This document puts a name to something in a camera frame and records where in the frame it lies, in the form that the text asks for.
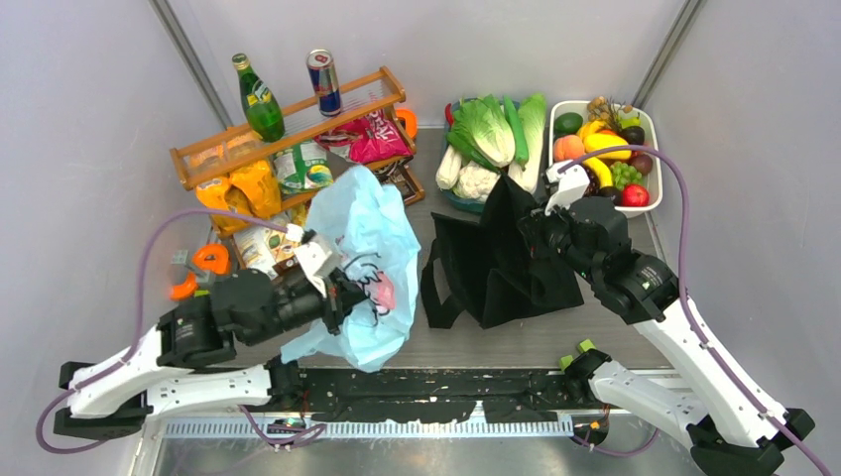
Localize napa cabbage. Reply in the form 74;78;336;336
508;92;546;193

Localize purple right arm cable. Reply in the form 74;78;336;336
558;144;836;476

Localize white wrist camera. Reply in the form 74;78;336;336
544;160;590;216
286;223;341;298

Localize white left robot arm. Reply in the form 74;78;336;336
53;269;367;440

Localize red apple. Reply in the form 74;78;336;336
621;183;651;207

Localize green grapes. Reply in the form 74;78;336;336
610;161;645;191

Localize peach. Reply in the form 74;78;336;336
552;135;586;163

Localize green lettuce leaf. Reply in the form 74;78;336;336
451;94;516;169

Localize pink red snack packet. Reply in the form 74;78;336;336
314;110;412;165

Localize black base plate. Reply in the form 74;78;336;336
262;367;605;423

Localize orange toy arch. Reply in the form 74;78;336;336
191;243;231;276

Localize green glass bottle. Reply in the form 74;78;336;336
231;53;286;143

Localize white cauliflower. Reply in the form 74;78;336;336
452;162;500;203

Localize light blue plastic bag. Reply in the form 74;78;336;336
281;166;421;373

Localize white fruit basket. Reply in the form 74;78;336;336
546;100;662;219

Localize wooden shelf rack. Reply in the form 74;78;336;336
169;65;425;239

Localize white brown snack bag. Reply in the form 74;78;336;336
233;225;299;281

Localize red chili pepper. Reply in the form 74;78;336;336
444;103;454;127

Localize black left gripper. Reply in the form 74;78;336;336
251;269;389;346

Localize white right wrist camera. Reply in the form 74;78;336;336
544;160;590;216

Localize teal vegetable basket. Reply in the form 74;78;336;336
441;96;546;213

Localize green white snack bag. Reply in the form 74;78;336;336
274;140;333;195

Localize green avocado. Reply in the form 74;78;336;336
552;112;584;138

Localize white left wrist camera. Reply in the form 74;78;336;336
286;223;341;298

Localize blue red drink can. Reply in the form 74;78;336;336
306;49;342;117

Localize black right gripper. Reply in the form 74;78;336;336
517;191;601;283

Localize yellow mango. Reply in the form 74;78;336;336
583;133;633;161

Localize black tote bag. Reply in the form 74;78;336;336
420;176;584;329

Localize green toy block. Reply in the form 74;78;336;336
576;339;596;354

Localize brown snack packet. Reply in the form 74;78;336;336
374;158;425;206

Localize orange snack bag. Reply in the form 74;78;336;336
195;159;282;219

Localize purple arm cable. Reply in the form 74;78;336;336
34;208;328;456
558;144;836;476

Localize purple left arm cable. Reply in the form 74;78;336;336
34;208;328;456

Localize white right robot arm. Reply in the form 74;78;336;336
517;197;815;475

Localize yellow banana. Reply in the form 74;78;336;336
583;158;614;188

